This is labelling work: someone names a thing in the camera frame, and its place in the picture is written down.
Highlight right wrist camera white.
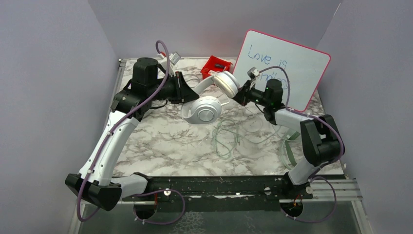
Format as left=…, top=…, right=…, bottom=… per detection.
left=247, top=67, right=261, bottom=88

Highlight white headphones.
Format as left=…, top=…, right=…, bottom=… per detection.
left=181, top=71, right=240, bottom=124

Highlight red plastic bin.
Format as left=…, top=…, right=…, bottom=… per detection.
left=201, top=56, right=232, bottom=79

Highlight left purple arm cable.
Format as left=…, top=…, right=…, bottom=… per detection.
left=76, top=40, right=171, bottom=223

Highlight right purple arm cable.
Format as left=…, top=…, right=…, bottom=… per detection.
left=258, top=66, right=346, bottom=223

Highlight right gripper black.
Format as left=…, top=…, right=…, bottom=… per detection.
left=227, top=80, right=270, bottom=107

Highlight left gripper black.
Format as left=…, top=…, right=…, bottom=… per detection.
left=148, top=71, right=200, bottom=104

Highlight aluminium frame rail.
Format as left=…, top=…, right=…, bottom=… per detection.
left=310, top=179, right=363, bottom=202

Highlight pink framed whiteboard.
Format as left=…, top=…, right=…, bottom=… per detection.
left=233, top=30, right=331, bottom=112

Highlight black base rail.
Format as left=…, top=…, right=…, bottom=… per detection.
left=122, top=175, right=313, bottom=213

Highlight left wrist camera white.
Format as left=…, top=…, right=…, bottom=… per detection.
left=158, top=52, right=181, bottom=76

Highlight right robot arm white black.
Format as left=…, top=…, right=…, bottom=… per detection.
left=233, top=79, right=345, bottom=198

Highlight green headphones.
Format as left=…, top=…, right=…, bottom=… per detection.
left=279, top=130, right=300, bottom=170

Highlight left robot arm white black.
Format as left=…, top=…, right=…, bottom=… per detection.
left=65, top=58, right=199, bottom=211

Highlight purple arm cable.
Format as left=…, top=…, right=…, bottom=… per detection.
left=76, top=40, right=171, bottom=223
left=258, top=66, right=346, bottom=223

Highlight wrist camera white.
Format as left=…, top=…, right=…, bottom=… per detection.
left=247, top=67, right=261, bottom=88
left=158, top=52, right=181, bottom=76

